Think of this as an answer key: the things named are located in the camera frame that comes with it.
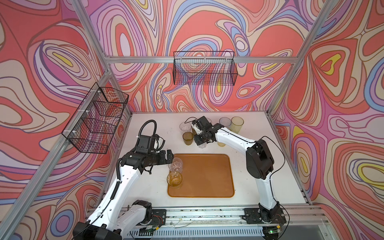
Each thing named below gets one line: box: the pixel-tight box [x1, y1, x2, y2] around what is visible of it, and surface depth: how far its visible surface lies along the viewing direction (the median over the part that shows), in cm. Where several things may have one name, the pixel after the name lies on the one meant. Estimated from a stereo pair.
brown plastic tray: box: [167, 153, 235, 198], surface depth 88 cm
